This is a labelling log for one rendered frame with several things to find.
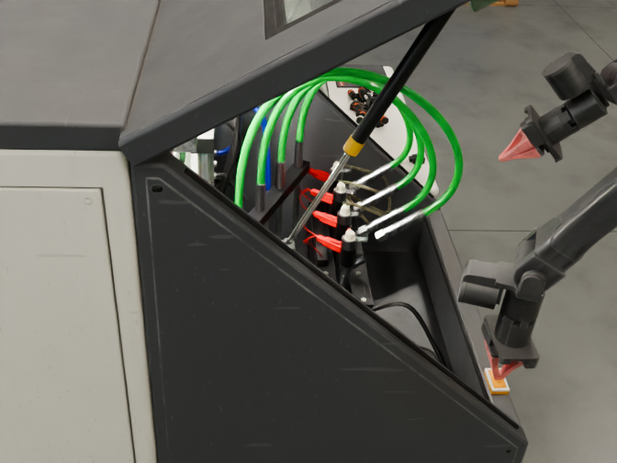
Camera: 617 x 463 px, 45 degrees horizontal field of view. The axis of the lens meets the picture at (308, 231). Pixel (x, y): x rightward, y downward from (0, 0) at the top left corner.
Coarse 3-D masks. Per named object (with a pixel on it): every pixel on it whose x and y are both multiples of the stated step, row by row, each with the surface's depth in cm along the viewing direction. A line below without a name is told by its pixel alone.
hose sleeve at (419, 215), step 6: (420, 210) 133; (408, 216) 134; (414, 216) 133; (420, 216) 132; (396, 222) 134; (402, 222) 133; (408, 222) 133; (414, 222) 133; (390, 228) 134; (396, 228) 134; (402, 228) 134; (390, 234) 134
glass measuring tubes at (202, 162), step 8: (200, 136) 123; (208, 136) 123; (200, 144) 123; (208, 144) 123; (192, 152) 124; (200, 152) 124; (208, 152) 124; (192, 160) 125; (200, 160) 126; (208, 160) 126; (192, 168) 126; (200, 168) 127; (208, 168) 127; (208, 176) 128
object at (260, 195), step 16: (320, 80) 125; (336, 80) 125; (352, 80) 125; (368, 80) 126; (288, 96) 126; (272, 112) 129; (272, 128) 130; (416, 128) 132; (432, 144) 134; (432, 160) 136; (432, 176) 138; (256, 192) 137; (256, 208) 139; (400, 208) 142; (368, 224) 144; (384, 224) 143
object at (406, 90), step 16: (384, 80) 117; (416, 96) 119; (432, 112) 121; (256, 128) 120; (448, 128) 123; (240, 160) 124; (240, 176) 126; (240, 192) 127; (448, 192) 130; (432, 208) 132
